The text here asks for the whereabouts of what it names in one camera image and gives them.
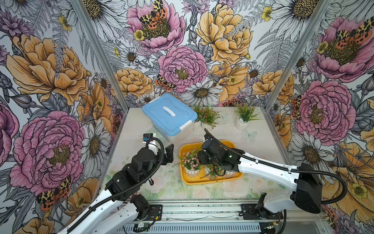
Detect large pink potted gypsophila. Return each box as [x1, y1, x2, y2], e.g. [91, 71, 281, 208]
[179, 147, 202, 178]

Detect pink flower potted plant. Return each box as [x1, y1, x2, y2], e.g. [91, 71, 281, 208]
[223, 171, 236, 179]

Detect orange flower potted plant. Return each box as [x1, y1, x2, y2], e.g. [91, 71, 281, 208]
[201, 164, 226, 180]

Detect green grass potted plant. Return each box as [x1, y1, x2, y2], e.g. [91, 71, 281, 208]
[235, 103, 259, 131]

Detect red flower potted plant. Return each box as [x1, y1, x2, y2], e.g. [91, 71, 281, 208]
[194, 105, 221, 128]

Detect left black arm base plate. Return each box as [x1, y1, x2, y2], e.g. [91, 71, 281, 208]
[135, 204, 163, 221]

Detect blue lidded storage box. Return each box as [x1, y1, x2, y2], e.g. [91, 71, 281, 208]
[142, 94, 198, 144]

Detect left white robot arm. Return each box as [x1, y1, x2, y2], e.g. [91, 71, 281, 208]
[60, 134, 174, 234]

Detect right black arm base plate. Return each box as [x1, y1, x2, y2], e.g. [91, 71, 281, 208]
[239, 203, 283, 221]

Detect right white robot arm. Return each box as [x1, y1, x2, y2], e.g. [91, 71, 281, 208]
[198, 130, 348, 219]

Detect aluminium front rail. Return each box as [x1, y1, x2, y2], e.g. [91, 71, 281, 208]
[123, 200, 327, 227]

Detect yellow plastic tray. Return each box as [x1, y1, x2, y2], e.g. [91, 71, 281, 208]
[179, 142, 243, 185]

